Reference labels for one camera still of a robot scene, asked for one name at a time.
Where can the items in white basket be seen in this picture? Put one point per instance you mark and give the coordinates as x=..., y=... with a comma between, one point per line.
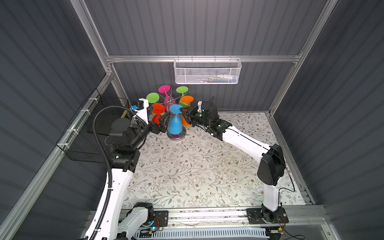
x=218, y=79

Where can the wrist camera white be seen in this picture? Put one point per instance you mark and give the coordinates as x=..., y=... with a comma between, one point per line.
x=139, y=108
x=199, y=105

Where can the red plastic wine glass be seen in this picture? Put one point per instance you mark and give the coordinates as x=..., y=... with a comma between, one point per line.
x=158, y=111

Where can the left green plastic wine glass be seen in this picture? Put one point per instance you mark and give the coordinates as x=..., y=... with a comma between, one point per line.
x=153, y=98

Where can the pink plastic wine glass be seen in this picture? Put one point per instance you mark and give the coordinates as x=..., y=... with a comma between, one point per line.
x=168, y=99

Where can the black wire basket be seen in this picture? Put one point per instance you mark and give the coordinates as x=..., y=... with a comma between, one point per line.
x=78, y=141

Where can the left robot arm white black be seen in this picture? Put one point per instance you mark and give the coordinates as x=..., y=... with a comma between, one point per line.
x=129, y=134

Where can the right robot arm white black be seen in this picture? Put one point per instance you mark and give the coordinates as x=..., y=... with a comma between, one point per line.
x=272, y=164

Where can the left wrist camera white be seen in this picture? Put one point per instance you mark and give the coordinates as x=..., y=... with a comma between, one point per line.
x=139, y=108

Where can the green plastic wine glass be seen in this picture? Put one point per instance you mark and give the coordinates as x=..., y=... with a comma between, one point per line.
x=182, y=90
x=153, y=98

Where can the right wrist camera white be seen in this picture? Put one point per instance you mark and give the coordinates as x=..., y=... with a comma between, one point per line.
x=199, y=105

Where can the blue plastic wine glass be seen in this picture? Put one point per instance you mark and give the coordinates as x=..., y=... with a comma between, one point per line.
x=175, y=124

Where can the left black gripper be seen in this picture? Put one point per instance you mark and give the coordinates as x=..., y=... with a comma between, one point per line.
x=162, y=128

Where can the orange plastic wine glass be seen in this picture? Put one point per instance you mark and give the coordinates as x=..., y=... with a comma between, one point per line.
x=185, y=101

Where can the chrome wine glass rack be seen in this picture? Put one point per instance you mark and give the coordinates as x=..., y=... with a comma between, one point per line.
x=176, y=137

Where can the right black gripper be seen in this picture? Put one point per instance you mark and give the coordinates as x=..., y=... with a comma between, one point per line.
x=190, y=114

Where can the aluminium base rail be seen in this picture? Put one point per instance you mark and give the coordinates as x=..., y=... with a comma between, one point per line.
x=237, y=216

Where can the white wire mesh basket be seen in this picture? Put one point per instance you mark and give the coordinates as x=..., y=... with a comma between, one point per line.
x=187, y=70

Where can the right green plastic wine glass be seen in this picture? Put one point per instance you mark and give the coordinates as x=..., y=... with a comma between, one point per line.
x=182, y=90

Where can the white ventilation grille strip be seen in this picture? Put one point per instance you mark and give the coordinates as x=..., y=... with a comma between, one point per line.
x=205, y=234

